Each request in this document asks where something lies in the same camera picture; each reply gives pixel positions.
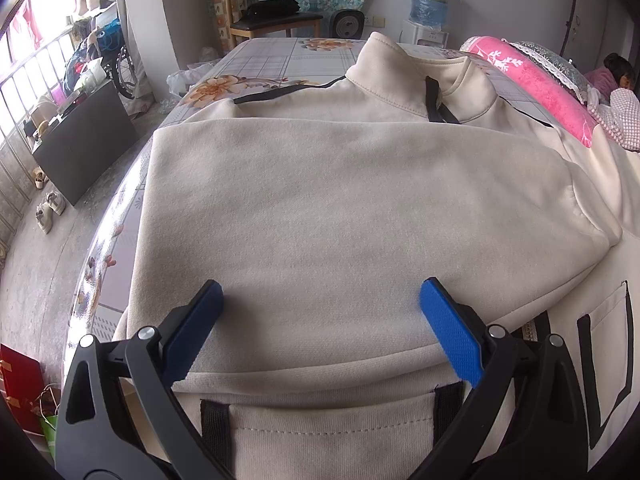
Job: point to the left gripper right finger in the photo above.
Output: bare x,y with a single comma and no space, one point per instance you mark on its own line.
524,417

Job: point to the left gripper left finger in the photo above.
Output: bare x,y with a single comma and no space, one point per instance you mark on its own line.
95,435

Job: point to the beige jacket with black trim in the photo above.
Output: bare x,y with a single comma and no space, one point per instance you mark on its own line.
321,215

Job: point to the green bag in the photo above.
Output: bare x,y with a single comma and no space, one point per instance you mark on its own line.
48,424

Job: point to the red paper bag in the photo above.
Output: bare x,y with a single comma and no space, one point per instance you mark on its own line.
21,384

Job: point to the pair of beige shoes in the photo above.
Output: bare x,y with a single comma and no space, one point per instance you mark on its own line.
54,203

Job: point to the dark low cabinet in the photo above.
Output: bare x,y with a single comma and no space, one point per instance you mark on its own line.
86,142

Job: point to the pink floral blanket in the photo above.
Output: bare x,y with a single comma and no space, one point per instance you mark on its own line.
566,106

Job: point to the white plastic bag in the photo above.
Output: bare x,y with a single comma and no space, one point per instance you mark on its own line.
179,83

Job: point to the child in blue pajamas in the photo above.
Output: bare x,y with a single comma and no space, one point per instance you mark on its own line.
614,73

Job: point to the lace trimmed grey pillow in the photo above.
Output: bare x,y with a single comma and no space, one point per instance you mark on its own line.
566,74

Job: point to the floral grey bed sheet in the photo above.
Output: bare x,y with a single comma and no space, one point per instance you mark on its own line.
485,76

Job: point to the white water dispenser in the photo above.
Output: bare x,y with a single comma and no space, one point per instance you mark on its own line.
414,33

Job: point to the blue water bottle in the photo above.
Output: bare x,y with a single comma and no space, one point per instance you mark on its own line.
429,13

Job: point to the black bag on chair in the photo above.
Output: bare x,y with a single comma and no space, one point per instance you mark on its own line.
266,10

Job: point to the wooden chair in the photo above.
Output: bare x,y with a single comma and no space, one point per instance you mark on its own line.
239,20

